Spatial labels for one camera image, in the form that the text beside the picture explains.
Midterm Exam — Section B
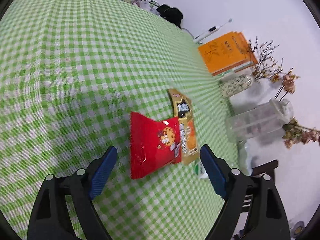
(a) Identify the gold brown snack packet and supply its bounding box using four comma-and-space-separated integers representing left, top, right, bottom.
167, 88, 200, 165

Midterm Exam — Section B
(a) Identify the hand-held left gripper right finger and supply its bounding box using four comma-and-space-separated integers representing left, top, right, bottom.
200, 144, 292, 240

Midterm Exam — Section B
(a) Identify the red cookie snack packet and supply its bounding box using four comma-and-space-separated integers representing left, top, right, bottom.
130, 112, 182, 180

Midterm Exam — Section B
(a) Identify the dark wooden chair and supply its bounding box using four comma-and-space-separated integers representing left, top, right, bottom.
242, 159, 279, 207

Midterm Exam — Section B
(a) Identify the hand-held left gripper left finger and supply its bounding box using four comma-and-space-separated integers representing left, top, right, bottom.
27, 145, 118, 240

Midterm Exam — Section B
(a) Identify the white green book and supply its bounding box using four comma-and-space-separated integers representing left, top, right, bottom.
212, 62, 252, 77

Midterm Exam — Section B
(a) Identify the white green fruit snack bag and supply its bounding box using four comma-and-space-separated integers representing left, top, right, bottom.
195, 161, 209, 179

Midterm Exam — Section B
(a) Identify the orange book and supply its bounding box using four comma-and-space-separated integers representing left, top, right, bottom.
198, 32, 258, 75

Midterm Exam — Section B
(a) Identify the black bag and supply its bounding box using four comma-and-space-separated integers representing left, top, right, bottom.
159, 4, 184, 28

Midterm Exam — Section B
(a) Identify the white electric toothbrush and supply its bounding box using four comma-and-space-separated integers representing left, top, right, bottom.
192, 18, 233, 43

